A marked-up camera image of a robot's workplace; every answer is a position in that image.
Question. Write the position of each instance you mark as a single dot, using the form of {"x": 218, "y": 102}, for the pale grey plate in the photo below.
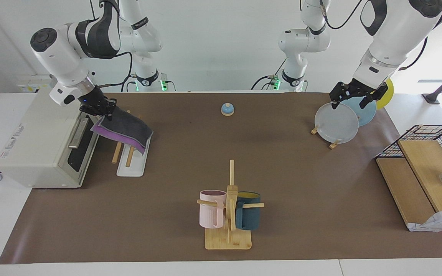
{"x": 336, "y": 124}

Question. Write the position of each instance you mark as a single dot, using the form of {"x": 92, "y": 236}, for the pink mug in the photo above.
{"x": 209, "y": 214}

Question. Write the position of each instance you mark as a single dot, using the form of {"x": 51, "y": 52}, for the brown table mat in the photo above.
{"x": 167, "y": 214}

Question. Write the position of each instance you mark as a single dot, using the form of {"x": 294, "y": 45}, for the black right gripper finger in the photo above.
{"x": 92, "y": 112}
{"x": 110, "y": 106}

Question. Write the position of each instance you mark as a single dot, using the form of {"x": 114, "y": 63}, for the light blue plate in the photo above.
{"x": 365, "y": 113}

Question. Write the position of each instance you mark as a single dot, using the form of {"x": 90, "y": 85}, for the wooden plate rack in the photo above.
{"x": 334, "y": 145}

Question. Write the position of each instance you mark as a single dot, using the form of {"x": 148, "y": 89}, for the light wooden board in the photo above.
{"x": 428, "y": 168}

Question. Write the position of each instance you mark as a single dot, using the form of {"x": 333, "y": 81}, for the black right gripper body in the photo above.
{"x": 92, "y": 97}

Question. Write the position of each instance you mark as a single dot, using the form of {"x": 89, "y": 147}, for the yellow plate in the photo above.
{"x": 389, "y": 92}

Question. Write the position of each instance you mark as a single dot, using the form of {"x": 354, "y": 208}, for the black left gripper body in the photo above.
{"x": 360, "y": 89}

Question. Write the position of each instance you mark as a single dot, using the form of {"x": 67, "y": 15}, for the purple and grey towel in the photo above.
{"x": 129, "y": 128}

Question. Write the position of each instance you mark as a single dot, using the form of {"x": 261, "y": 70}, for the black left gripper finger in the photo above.
{"x": 338, "y": 94}
{"x": 376, "y": 94}

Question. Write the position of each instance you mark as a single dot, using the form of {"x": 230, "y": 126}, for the white power strip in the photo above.
{"x": 29, "y": 88}

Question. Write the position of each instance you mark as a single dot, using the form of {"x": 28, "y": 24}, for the dark teal mug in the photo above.
{"x": 249, "y": 218}

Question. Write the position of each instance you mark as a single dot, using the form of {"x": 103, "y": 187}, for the darker wooden board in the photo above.
{"x": 401, "y": 184}

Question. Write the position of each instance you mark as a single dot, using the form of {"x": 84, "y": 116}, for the white towel rack wooden rails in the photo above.
{"x": 132, "y": 168}

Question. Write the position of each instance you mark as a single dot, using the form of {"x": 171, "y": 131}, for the cream toaster oven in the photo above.
{"x": 33, "y": 145}

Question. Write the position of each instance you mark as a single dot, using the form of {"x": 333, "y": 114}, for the blue service bell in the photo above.
{"x": 227, "y": 110}

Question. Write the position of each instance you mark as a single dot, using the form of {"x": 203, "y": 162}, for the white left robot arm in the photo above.
{"x": 397, "y": 27}

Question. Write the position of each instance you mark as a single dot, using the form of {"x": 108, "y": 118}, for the wooden mug tree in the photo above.
{"x": 228, "y": 239}

